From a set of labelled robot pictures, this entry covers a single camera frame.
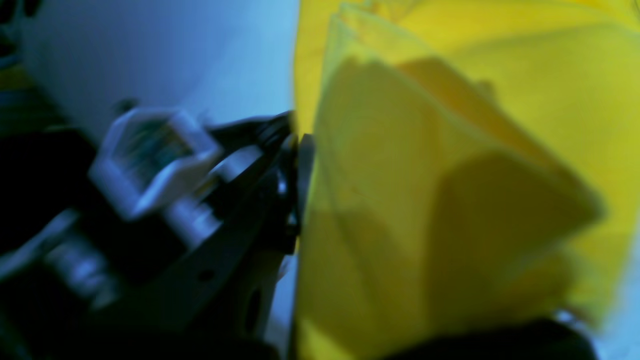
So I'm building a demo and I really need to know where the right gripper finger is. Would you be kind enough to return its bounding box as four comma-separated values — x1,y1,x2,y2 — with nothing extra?
86,134,314,360

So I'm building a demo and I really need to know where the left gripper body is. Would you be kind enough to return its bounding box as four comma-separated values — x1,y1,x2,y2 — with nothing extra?
1,112,291,300

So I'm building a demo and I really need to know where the yellow T-shirt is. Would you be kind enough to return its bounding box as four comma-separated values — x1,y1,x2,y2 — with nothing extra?
294,0,639,360

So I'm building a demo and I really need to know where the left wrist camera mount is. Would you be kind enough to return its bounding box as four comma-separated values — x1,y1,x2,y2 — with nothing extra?
88,108,223,222

